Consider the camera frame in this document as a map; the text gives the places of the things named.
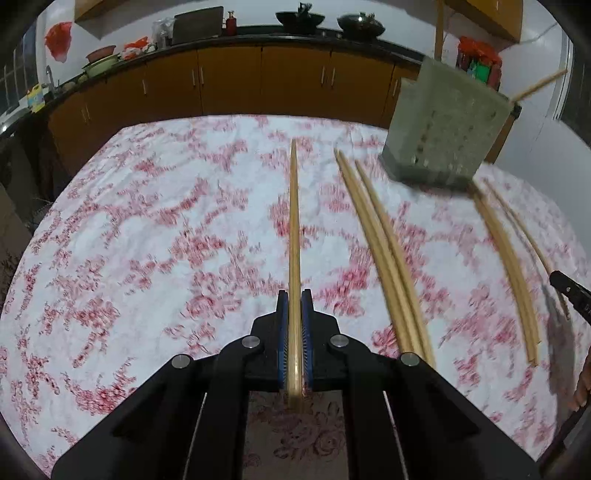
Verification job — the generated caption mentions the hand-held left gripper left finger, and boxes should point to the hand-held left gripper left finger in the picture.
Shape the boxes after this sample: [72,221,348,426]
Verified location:
[51,291,290,480]

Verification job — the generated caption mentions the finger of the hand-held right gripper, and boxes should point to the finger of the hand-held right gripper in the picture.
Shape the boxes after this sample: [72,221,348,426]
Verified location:
[549,270,591,324]

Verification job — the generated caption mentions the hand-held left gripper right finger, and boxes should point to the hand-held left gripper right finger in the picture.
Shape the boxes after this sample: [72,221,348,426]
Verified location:
[302,289,542,480]

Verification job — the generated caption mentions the wooden chopstick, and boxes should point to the wooden chopstick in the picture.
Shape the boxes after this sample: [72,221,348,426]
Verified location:
[353,159,437,370]
[287,138,303,412]
[434,0,445,62]
[471,189,542,367]
[510,68,568,102]
[482,179,571,319]
[333,148,419,358]

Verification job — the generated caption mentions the grey-green perforated chopstick holder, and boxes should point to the grey-green perforated chopstick holder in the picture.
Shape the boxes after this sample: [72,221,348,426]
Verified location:
[378,56,514,192]

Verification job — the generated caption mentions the person's right hand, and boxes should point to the person's right hand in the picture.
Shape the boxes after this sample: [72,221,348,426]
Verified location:
[567,344,591,412]

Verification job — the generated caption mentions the red floral tablecloth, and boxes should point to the red floral tablecloth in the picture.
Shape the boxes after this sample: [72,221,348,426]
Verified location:
[0,115,591,480]

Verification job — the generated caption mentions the pile of red plastic bags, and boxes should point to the pile of red plastic bags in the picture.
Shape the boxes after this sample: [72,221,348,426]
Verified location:
[457,37,503,90]

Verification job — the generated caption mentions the orange-brown lower kitchen cabinets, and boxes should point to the orange-brown lower kitchen cabinets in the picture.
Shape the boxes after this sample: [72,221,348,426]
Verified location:
[46,44,522,164]

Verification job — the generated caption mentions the black kitchen countertop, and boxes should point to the black kitchen countertop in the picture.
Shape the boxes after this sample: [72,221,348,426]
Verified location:
[0,25,428,139]

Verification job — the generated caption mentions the black wok with lid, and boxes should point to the black wok with lid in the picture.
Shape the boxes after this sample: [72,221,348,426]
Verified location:
[337,13,386,38]

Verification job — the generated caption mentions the red bags on counter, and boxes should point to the red bags on counter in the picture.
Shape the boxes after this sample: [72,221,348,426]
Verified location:
[121,37,158,58]

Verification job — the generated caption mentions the brown cutting board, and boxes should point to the brown cutting board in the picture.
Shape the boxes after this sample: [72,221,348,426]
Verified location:
[172,6,225,45]

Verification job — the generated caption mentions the clear plastic jar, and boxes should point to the clear plastic jar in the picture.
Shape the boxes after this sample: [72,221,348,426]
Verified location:
[152,18,175,49]

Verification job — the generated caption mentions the barred window with white frame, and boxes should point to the barred window with white frame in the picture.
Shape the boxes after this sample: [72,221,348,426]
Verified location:
[0,18,51,121]

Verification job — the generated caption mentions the red plastic bag on wall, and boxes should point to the red plastic bag on wall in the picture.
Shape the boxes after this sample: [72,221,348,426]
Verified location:
[45,22,74,63]

